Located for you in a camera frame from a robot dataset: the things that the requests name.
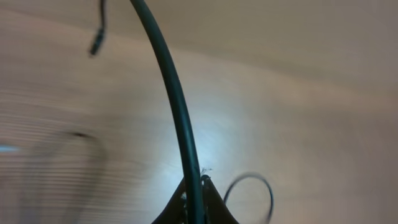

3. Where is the black cable silver plug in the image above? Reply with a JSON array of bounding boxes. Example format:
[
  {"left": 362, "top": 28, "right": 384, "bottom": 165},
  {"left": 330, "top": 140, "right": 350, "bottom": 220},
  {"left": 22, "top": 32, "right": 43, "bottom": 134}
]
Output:
[{"left": 223, "top": 172, "right": 275, "bottom": 224}]

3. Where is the black cable white tag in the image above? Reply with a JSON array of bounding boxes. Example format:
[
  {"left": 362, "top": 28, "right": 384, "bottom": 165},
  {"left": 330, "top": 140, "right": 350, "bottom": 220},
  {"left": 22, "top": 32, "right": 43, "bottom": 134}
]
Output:
[{"left": 89, "top": 0, "right": 106, "bottom": 57}]

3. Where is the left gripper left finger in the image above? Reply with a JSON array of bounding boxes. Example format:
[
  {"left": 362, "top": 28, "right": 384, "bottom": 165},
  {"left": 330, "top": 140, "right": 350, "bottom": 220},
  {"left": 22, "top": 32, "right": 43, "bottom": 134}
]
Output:
[{"left": 152, "top": 179, "right": 188, "bottom": 224}]

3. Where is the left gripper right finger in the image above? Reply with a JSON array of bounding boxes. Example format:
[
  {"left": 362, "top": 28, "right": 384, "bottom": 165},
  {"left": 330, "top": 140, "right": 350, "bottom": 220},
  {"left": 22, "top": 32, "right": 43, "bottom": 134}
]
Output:
[{"left": 201, "top": 175, "right": 238, "bottom": 224}]

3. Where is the black usb cable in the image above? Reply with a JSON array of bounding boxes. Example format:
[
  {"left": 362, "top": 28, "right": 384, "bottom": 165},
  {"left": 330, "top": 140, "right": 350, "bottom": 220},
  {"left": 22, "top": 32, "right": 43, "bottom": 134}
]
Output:
[{"left": 129, "top": 0, "right": 206, "bottom": 224}]

